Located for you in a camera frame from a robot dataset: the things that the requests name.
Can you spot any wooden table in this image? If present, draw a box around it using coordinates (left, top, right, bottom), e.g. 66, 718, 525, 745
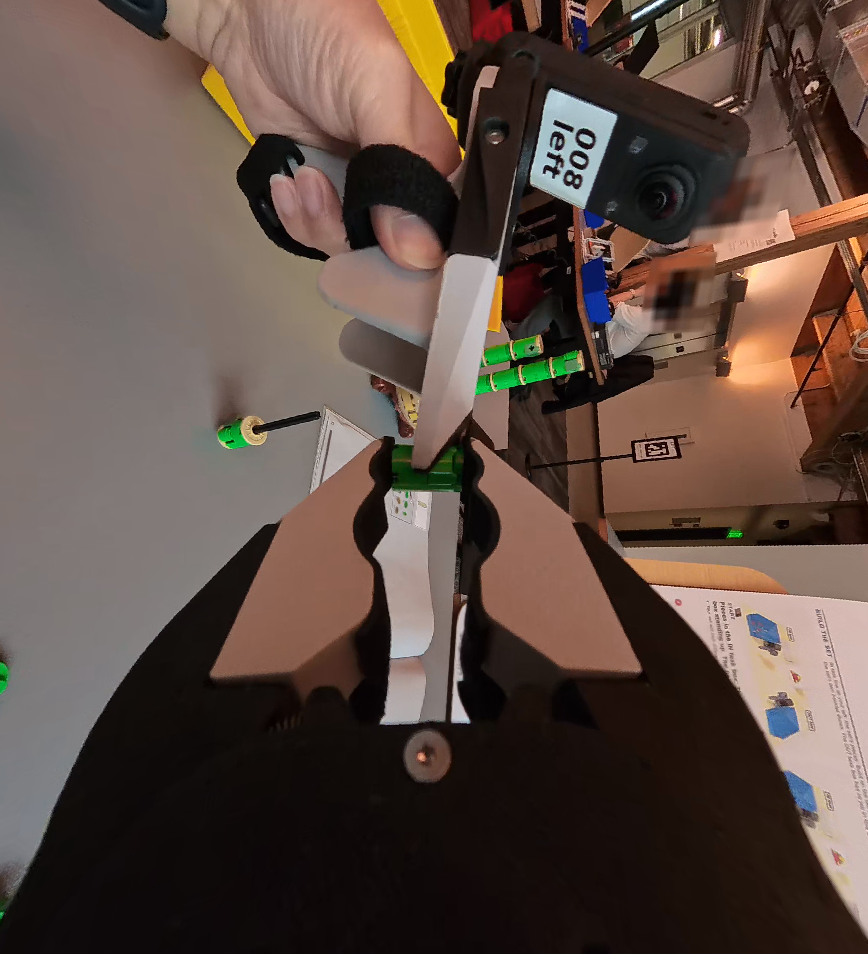
571, 209, 608, 385

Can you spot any dark wristband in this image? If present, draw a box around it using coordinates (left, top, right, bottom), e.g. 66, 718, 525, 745
98, 0, 171, 40

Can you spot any brown model pot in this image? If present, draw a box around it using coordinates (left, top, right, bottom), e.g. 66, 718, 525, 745
369, 375, 423, 439

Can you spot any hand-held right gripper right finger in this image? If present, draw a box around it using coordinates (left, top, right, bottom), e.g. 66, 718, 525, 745
460, 440, 643, 698

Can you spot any green toy brick piece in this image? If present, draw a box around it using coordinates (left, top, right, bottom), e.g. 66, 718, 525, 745
391, 445, 467, 493

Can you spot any blue storage bin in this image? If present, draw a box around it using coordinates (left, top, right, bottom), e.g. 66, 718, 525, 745
579, 261, 615, 321

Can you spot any green bamboo stalk model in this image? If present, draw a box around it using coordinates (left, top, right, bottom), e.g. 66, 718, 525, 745
476, 352, 585, 394
478, 335, 547, 368

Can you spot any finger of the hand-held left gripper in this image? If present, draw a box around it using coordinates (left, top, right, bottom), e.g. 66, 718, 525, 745
411, 252, 507, 472

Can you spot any open instruction booklet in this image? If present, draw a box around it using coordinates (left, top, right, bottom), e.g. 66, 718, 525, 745
307, 406, 438, 660

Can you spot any dark grey desk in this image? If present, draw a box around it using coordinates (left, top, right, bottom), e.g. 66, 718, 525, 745
0, 0, 511, 954

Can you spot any small marker tag on pole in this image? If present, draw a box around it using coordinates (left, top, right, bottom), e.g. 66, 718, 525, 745
527, 434, 682, 471

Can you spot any person's left hand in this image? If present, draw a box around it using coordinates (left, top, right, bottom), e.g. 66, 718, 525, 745
164, 0, 466, 271

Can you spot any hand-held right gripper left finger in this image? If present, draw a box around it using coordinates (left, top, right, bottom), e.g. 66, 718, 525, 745
209, 438, 397, 702

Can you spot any green brick on black axle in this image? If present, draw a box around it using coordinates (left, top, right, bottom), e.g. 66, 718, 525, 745
216, 410, 323, 450

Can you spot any printed instruction sheet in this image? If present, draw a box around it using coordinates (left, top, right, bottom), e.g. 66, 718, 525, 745
650, 583, 868, 954

